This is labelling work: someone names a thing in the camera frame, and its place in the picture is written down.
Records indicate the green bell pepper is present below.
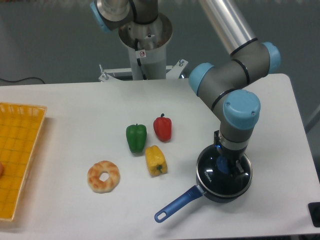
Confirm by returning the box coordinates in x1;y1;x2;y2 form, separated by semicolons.
125;124;147;153

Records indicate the glazed bagel bread ring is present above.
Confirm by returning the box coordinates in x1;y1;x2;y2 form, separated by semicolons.
86;160;121;194

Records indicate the black cable on pedestal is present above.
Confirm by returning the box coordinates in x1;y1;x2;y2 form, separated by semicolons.
134;37;147;81

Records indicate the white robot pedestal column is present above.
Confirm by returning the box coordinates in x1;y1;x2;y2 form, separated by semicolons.
118;13;173;80

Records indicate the yellow plastic basket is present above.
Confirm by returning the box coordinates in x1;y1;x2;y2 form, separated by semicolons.
0;102;47;222

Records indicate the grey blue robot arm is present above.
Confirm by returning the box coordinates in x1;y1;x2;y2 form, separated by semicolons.
90;0;281;169

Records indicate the black device at table edge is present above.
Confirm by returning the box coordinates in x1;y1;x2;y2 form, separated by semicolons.
308;202;320;228

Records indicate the black cable on floor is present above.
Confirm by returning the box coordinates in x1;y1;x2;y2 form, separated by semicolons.
0;76;46;84

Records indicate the glass pot lid blue knob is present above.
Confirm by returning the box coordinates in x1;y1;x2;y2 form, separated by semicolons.
196;144;253;203

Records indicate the white metal base frame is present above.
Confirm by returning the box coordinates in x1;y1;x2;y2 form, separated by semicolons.
97;59;193;82

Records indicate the yellow bell pepper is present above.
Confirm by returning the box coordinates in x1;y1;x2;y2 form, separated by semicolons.
145;145;168;177

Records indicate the red bell pepper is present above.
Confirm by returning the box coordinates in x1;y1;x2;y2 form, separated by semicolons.
153;113;172;142

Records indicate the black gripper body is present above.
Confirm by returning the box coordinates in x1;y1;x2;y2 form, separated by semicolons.
213;130;248;173

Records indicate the blue saucepan with handle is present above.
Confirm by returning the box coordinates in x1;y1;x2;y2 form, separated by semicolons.
153;144;253;224

